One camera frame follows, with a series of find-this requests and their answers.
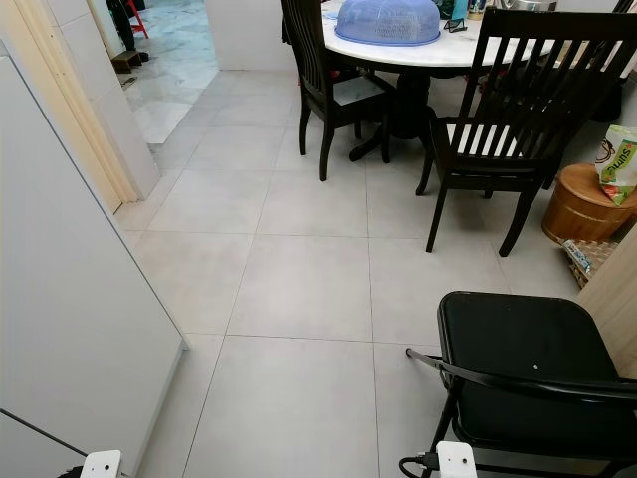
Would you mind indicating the red stool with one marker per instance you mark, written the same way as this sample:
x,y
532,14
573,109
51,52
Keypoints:
x,y
136,18

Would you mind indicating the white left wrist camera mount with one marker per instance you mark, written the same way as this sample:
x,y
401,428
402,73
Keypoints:
x,y
102,465

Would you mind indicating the low wooden stool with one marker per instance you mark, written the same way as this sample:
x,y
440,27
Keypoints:
x,y
127,60

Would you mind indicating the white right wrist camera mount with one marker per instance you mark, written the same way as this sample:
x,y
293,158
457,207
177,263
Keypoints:
x,y
456,460

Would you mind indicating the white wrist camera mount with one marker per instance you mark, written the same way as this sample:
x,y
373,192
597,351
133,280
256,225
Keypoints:
x,y
456,460
102,465

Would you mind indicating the light wooden cabinet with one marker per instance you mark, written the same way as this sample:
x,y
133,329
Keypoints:
x,y
615,294

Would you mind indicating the cardboard egg carton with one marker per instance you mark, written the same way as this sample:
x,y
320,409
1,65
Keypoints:
x,y
589,259

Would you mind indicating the round wooden bucket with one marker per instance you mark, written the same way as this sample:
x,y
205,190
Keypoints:
x,y
582,204

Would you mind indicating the metal bowl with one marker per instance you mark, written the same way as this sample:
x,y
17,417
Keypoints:
x,y
528,5

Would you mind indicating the blue mesh food cover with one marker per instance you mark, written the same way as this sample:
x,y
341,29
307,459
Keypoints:
x,y
388,20

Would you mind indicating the green snack bag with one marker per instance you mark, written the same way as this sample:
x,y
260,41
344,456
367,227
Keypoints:
x,y
619,164

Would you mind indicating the dark wooden dining chair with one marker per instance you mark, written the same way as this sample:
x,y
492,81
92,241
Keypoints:
x,y
498,164
314,75

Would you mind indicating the black folding chair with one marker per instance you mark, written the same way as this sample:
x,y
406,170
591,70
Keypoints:
x,y
528,368

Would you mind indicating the light wooden door frame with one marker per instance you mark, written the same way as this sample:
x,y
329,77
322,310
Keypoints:
x,y
75,100

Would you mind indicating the round white dining table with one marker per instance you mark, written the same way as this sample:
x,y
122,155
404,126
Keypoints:
x,y
398,55

